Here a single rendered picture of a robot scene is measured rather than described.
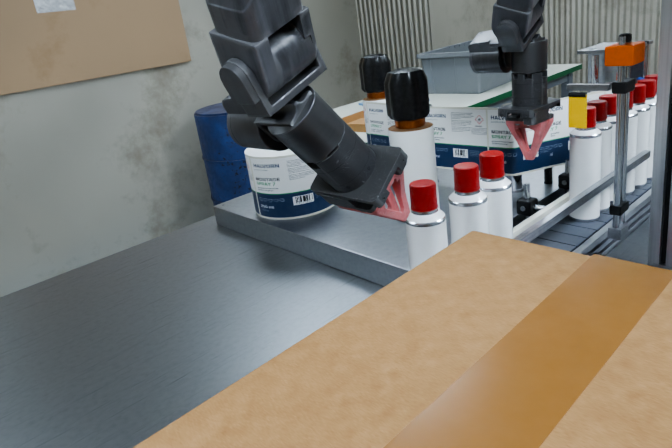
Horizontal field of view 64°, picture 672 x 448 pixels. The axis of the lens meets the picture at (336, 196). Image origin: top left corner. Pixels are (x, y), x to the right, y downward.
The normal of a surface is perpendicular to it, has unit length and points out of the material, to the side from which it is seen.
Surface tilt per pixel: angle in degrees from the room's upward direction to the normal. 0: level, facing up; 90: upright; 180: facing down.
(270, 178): 90
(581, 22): 90
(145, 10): 90
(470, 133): 90
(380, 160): 41
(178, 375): 0
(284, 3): 106
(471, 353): 0
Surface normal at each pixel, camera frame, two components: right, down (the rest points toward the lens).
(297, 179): 0.24, 0.28
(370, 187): -0.59, -0.50
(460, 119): -0.68, 0.32
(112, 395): -0.13, -0.94
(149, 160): 0.68, 0.14
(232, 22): -0.58, 0.65
